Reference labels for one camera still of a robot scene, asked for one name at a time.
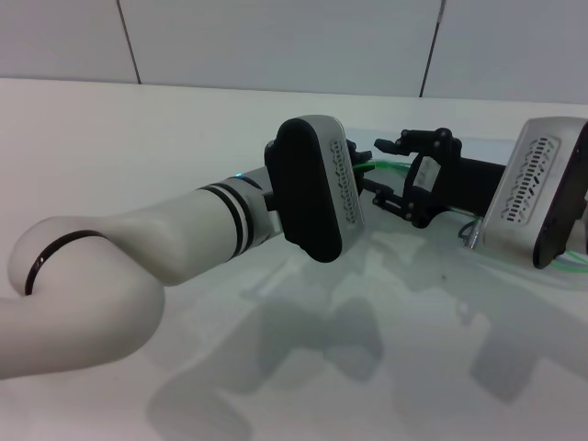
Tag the clear document bag green zipper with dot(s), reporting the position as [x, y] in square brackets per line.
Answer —
[390, 164]

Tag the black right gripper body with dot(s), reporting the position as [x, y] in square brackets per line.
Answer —
[464, 184]

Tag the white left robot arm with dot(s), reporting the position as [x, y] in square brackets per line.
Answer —
[138, 248]

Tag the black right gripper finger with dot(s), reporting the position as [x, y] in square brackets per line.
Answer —
[427, 140]
[413, 209]

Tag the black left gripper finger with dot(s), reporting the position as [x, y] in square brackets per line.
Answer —
[363, 173]
[358, 149]

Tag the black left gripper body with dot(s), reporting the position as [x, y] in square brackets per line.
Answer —
[269, 151]

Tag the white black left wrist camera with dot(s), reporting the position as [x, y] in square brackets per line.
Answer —
[317, 188]

